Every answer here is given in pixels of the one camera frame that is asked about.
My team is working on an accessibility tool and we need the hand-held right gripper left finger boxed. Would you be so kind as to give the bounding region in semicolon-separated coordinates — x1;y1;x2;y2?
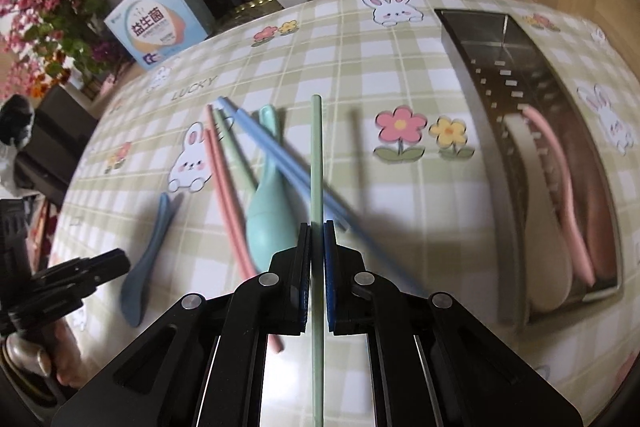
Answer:
50;222;313;427

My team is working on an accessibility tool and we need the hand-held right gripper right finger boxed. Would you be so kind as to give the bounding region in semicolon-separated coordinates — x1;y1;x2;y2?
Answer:
322;221;583;427

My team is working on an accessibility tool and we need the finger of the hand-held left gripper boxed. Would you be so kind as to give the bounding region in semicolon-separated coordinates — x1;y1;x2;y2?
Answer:
30;249;132;305

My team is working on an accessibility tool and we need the blue spoon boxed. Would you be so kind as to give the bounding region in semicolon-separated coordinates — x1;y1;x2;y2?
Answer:
120;193;183;328

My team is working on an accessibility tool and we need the teal spoon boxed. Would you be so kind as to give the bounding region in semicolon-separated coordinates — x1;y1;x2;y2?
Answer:
245;104;315;279

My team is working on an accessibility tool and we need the green chopstick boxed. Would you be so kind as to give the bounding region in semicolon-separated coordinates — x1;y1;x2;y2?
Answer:
310;94;326;427
212;104;259;194

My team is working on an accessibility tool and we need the cream spoon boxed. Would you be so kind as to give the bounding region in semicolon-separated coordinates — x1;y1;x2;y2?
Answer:
501;114;577;314

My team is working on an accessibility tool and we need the pink spoon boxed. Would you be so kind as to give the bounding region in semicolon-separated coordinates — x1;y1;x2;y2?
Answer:
522;106;599;289

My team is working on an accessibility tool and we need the metal utensil tray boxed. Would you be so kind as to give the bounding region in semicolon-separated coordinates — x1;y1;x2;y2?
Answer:
434;8;624;327

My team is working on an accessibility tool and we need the person's left hand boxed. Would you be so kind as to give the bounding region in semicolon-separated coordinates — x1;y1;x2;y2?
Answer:
52;321;96;389

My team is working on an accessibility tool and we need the black chair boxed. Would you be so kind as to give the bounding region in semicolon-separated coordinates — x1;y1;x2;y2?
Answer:
14;84;99;208

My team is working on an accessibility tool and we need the white cloth cap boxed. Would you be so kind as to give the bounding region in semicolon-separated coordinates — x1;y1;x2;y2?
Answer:
0;94;37;180

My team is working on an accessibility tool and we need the green checkered bunny tablecloth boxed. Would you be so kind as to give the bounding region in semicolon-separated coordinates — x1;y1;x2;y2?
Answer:
50;0;640;408

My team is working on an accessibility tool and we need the white blue supplement box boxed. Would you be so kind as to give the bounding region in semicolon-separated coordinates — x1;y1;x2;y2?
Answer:
104;0;217;72

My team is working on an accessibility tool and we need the gold blister tray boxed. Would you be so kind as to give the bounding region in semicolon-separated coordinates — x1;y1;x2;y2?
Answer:
220;0;287;16

